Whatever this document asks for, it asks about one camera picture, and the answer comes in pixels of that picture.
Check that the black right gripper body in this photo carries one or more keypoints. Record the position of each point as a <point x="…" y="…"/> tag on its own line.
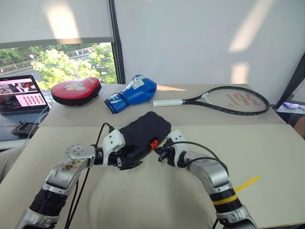
<point x="170" y="155"/>

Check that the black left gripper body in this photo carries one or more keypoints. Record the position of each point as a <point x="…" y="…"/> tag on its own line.
<point x="114" y="158"/>

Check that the black plastic tool case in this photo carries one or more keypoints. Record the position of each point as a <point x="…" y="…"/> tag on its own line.
<point x="145" y="128"/>

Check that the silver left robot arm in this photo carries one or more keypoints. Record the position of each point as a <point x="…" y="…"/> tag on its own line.
<point x="59" y="176"/>

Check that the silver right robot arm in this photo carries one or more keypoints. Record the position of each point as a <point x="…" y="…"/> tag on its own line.
<point x="212" y="171"/>

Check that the blue boxing glove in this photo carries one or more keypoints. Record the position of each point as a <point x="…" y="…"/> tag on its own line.
<point x="138" y="93"/>

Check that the red boxing focus mitt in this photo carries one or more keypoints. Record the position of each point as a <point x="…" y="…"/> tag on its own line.
<point x="74" y="93"/>

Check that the yellow tape mark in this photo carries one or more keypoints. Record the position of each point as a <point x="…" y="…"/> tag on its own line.
<point x="247" y="182"/>

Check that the black white tennis racket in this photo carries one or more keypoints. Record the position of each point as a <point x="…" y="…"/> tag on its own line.
<point x="238" y="100"/>

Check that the dark handheld controller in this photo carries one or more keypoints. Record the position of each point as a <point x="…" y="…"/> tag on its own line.
<point x="23" y="128"/>

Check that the open laptop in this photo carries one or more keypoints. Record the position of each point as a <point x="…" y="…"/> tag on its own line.
<point x="21" y="95"/>

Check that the white roller blind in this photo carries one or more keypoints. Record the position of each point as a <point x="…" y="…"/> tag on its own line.
<point x="47" y="19"/>

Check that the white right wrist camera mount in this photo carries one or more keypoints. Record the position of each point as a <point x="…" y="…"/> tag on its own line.
<point x="177" y="139"/>

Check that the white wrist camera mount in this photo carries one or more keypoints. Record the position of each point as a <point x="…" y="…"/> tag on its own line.
<point x="113" y="140"/>
<point x="177" y="139"/>

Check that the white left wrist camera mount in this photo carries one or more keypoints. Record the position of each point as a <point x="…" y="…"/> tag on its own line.
<point x="113" y="140"/>

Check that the dark window frame post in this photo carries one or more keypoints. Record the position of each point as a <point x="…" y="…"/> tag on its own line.
<point x="117" y="47"/>

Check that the black slanted frame bar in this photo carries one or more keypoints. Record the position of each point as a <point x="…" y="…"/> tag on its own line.
<point x="291" y="78"/>

